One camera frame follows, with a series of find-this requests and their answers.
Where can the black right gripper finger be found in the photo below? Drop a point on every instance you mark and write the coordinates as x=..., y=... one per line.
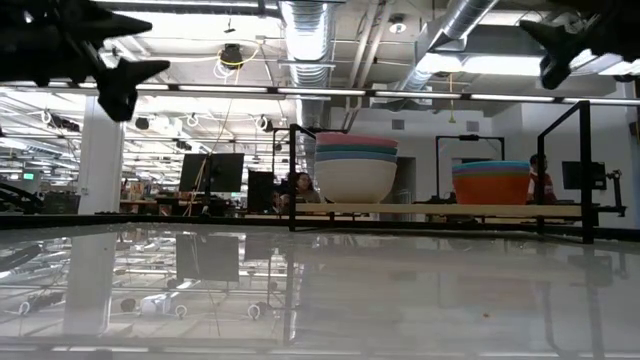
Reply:
x=557, y=67
x=565, y=40

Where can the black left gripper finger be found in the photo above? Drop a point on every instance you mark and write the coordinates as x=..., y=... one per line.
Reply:
x=105, y=25
x=120, y=87

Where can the orange plastic bowl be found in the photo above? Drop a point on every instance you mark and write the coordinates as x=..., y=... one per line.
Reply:
x=491, y=190

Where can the pink ceramic bowl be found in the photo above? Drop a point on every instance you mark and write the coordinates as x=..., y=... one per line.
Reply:
x=356, y=139

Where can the teal ceramic bowl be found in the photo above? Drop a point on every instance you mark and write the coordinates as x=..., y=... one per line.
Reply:
x=356, y=149

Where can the large white ribbed bowl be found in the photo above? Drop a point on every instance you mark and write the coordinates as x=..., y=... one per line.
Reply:
x=356, y=182

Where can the small black monitor on arm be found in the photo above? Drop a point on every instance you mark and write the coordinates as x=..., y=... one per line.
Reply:
x=570, y=175

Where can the white column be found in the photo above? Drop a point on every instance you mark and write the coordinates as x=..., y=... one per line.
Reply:
x=102, y=165

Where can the black ceiling device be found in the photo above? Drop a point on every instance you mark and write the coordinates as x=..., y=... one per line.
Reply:
x=231, y=55

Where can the green exit sign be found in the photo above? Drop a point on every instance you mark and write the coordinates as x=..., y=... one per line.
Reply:
x=28, y=176

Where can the large black monitor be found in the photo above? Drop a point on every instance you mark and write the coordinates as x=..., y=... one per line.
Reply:
x=220, y=172

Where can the round ceiling fixture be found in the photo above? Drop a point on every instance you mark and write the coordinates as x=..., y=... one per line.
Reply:
x=398, y=25

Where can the black monitor seen from behind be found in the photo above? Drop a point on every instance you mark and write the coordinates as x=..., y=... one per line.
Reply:
x=260, y=190

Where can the seated person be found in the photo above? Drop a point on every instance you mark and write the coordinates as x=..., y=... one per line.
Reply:
x=306, y=187

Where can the thin black metal frame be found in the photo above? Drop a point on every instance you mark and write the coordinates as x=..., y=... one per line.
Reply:
x=470, y=137

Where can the slanted silver ventilation duct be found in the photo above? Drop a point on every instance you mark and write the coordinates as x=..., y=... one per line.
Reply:
x=450, y=30

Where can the overhead rail with light strips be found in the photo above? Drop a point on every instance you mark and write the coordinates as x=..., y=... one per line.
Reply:
x=325, y=91

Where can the black frame wooden shelf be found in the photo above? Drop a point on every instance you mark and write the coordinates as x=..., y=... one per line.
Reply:
x=400, y=209

